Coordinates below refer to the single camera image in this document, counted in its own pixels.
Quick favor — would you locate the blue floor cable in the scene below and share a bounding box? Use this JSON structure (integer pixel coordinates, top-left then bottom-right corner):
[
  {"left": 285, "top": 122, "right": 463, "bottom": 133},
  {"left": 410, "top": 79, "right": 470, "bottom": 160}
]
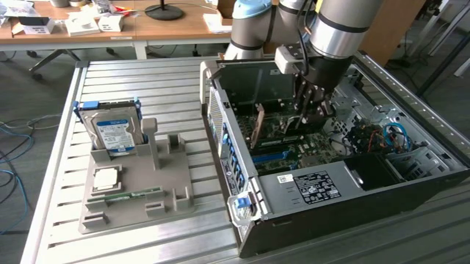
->
[{"left": 0, "top": 120, "right": 36, "bottom": 234}]

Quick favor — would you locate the white flat box round inset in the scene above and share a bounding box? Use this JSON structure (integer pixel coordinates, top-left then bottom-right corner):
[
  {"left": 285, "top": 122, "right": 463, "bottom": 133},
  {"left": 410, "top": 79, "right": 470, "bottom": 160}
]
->
[{"left": 64, "top": 15, "right": 100, "bottom": 37}]

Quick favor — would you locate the silver metal drive cage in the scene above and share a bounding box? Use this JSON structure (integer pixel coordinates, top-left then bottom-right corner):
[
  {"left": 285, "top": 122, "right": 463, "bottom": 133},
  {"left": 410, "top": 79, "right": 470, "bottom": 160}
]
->
[{"left": 322, "top": 85, "right": 371, "bottom": 138}]

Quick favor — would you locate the grey floor cable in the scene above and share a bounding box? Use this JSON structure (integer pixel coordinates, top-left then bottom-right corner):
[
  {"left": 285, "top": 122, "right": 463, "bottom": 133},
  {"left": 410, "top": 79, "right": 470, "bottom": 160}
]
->
[{"left": 0, "top": 114, "right": 62, "bottom": 130}]

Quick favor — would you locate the silver disk bay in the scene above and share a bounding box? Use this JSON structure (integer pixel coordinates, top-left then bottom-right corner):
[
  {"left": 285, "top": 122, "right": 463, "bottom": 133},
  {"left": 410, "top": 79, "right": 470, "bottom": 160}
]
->
[{"left": 385, "top": 147, "right": 453, "bottom": 182}]

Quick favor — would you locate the white paper stack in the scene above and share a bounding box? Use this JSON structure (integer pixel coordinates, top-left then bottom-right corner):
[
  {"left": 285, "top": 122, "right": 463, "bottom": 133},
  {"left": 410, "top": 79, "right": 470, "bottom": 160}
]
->
[{"left": 203, "top": 13, "right": 232, "bottom": 34}]

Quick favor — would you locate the graphics card with metal bracket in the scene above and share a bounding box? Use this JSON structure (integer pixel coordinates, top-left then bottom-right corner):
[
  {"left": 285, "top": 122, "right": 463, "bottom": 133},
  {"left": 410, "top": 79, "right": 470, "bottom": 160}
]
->
[{"left": 250, "top": 103, "right": 326, "bottom": 151}]

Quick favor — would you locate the hard disk in blue carrier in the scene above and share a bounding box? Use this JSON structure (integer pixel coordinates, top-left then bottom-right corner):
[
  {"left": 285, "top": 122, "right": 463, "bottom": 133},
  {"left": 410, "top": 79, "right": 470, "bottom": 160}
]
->
[{"left": 72, "top": 97, "right": 143, "bottom": 158}]

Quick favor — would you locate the silver CPU chip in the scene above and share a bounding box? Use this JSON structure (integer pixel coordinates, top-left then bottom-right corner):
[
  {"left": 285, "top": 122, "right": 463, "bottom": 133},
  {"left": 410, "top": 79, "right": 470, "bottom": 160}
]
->
[{"left": 92, "top": 169, "right": 120, "bottom": 192}]

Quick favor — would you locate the blue data wire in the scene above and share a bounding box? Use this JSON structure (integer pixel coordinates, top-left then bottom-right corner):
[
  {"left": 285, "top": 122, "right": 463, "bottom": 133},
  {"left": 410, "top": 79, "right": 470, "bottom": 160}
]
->
[{"left": 381, "top": 122, "right": 413, "bottom": 153}]

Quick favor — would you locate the green motherboard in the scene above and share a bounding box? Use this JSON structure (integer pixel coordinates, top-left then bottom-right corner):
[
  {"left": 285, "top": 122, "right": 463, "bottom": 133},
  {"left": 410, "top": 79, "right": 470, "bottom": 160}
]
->
[{"left": 234, "top": 101, "right": 350, "bottom": 175}]

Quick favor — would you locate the wooden desk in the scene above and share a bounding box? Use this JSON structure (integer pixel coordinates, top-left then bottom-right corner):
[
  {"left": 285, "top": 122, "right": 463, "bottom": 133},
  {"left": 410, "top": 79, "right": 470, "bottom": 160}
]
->
[{"left": 0, "top": 0, "right": 337, "bottom": 60}]

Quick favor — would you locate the black open PC case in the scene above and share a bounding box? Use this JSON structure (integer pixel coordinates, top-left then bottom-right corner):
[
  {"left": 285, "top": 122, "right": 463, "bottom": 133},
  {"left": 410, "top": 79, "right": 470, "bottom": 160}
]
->
[{"left": 199, "top": 50, "right": 470, "bottom": 259}]

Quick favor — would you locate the brown cardboard box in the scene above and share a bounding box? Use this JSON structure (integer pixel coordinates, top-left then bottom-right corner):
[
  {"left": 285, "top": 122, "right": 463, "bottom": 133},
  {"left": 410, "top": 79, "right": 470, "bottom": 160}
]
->
[{"left": 216, "top": 0, "right": 236, "bottom": 19}]

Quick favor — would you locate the black red power wire bundle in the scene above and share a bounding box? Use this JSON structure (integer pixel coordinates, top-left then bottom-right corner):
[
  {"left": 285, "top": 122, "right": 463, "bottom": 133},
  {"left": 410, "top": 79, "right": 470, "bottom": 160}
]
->
[{"left": 345, "top": 123, "right": 390, "bottom": 155}]

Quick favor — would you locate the white box with black lid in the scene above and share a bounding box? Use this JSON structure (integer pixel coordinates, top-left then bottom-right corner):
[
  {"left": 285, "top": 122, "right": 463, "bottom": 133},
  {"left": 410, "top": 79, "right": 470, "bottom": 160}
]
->
[{"left": 17, "top": 16, "right": 56, "bottom": 35}]

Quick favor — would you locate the small white labelled box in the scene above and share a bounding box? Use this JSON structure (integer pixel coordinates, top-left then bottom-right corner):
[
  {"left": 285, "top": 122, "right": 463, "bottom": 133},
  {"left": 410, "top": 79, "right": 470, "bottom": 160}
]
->
[{"left": 98, "top": 14, "right": 126, "bottom": 32}]

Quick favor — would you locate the black installed RAM stick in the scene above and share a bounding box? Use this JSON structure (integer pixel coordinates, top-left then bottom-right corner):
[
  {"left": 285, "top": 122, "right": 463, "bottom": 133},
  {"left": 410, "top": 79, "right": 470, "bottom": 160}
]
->
[{"left": 252, "top": 135, "right": 306, "bottom": 149}]

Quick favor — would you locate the green RAM stick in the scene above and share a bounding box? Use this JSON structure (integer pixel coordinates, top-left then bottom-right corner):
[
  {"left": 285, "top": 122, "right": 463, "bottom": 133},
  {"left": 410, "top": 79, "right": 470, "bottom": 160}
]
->
[{"left": 104, "top": 186, "right": 163, "bottom": 204}]

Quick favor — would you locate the grey power supply unit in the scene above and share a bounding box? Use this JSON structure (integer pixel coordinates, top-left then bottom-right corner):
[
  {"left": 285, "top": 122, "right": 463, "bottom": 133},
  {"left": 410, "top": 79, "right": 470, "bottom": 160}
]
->
[{"left": 258, "top": 161, "right": 365, "bottom": 215}]

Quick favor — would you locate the blue case latch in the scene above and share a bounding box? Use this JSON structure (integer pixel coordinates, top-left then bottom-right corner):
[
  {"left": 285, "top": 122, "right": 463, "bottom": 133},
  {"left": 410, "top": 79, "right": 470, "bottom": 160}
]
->
[{"left": 234, "top": 194, "right": 251, "bottom": 210}]

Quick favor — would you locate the black monitor stand base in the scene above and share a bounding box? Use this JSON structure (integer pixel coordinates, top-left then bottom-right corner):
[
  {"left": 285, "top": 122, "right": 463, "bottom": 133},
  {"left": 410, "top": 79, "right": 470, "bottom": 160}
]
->
[{"left": 144, "top": 0, "right": 184, "bottom": 21}]

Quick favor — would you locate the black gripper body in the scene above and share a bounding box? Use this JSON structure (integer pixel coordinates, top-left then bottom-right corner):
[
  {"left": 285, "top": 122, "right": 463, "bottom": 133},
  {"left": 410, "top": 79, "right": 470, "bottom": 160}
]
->
[{"left": 297, "top": 54, "right": 355, "bottom": 91}]

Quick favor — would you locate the grey wheeled desk leg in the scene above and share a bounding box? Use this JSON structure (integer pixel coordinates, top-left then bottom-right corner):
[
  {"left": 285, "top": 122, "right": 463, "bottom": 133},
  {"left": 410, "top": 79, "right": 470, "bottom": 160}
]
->
[{"left": 27, "top": 48, "right": 84, "bottom": 80}]

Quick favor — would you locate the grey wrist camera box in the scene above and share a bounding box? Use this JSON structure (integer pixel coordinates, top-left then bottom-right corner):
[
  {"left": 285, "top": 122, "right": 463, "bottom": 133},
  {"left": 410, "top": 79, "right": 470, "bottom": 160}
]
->
[{"left": 274, "top": 45, "right": 306, "bottom": 74}]

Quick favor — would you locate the wooden cabinet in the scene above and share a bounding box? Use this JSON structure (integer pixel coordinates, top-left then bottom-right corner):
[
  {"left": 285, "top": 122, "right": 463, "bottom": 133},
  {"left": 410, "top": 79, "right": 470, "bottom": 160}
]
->
[{"left": 358, "top": 0, "right": 429, "bottom": 67}]

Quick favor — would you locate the black camera cable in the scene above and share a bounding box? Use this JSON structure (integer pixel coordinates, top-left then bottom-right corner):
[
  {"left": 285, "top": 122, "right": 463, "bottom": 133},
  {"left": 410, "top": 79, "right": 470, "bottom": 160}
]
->
[{"left": 298, "top": 0, "right": 315, "bottom": 76}]

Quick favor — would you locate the grey parts rack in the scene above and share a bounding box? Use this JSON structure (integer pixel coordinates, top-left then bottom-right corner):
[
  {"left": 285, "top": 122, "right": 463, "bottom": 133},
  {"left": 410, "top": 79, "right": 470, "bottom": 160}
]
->
[{"left": 79, "top": 117, "right": 195, "bottom": 236}]

